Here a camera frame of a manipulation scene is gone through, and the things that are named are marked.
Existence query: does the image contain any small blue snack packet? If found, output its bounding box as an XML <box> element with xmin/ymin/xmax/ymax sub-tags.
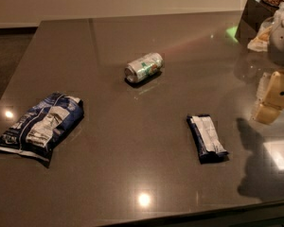
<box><xmin>186</xmin><ymin>114</ymin><xmax>228</xmax><ymax>164</ymax></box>

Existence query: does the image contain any green and silver 7up can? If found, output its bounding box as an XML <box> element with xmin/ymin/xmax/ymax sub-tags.
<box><xmin>124</xmin><ymin>53</ymin><xmax>164</xmax><ymax>83</ymax></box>

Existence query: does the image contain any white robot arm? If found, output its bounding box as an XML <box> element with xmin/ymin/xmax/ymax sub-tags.
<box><xmin>252</xmin><ymin>6</ymin><xmax>284</xmax><ymax>125</ymax></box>

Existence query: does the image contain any black box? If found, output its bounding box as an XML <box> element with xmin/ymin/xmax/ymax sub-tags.
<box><xmin>235</xmin><ymin>0</ymin><xmax>277</xmax><ymax>44</ymax></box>

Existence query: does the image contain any large blue chip bag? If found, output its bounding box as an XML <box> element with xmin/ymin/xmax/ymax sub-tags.
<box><xmin>0</xmin><ymin>93</ymin><xmax>84</xmax><ymax>162</ymax></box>

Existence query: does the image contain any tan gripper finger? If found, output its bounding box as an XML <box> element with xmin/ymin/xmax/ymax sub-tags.
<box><xmin>263</xmin><ymin>71</ymin><xmax>284</xmax><ymax>110</ymax></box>
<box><xmin>251</xmin><ymin>103</ymin><xmax>281</xmax><ymax>125</ymax></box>

